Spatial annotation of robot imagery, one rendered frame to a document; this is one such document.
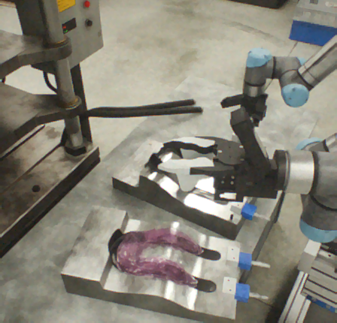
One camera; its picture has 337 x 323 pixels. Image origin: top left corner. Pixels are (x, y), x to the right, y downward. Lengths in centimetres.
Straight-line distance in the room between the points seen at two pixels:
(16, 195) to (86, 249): 48
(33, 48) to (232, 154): 94
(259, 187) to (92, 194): 93
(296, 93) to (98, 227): 73
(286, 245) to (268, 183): 174
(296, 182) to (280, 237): 179
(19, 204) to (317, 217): 113
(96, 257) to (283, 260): 138
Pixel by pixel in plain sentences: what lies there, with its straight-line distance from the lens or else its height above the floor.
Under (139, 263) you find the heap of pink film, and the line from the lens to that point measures 123.
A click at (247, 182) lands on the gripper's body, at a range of 71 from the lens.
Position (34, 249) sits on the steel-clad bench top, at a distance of 144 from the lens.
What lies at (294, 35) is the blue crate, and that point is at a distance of 453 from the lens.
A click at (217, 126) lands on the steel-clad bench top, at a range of 184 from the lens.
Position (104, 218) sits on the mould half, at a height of 91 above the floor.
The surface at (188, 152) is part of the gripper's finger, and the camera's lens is 74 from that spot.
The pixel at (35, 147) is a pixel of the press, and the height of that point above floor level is 78.
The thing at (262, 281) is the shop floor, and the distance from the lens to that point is 228.
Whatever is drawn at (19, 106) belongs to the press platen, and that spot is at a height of 104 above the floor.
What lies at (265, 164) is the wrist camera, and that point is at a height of 146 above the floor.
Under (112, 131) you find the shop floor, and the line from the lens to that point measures 311.
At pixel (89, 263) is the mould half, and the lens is 122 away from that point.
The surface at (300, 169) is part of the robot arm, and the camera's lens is 69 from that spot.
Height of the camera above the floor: 192
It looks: 42 degrees down
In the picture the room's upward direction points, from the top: straight up
